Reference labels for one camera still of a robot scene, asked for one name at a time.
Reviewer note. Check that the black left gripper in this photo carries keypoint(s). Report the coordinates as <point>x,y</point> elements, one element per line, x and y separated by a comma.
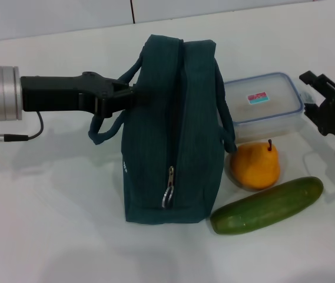
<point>52,92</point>

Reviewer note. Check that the dark teal fabric lunch bag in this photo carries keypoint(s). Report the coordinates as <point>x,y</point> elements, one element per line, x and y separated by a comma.
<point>155,132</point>

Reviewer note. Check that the clear plastic food container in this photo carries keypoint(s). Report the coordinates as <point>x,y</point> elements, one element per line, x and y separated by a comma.
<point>261,112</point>

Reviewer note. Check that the yellow pear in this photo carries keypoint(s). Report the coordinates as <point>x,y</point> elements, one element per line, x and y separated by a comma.
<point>255,168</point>

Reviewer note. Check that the green cucumber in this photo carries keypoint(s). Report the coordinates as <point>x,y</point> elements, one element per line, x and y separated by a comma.
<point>267,206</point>

